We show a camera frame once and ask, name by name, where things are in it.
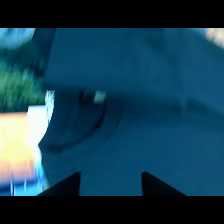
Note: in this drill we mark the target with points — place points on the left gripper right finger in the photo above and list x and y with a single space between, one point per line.
153 187

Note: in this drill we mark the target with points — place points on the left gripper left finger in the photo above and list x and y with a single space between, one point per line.
68 187

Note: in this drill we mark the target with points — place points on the blue T-shirt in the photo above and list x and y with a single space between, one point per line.
150 110

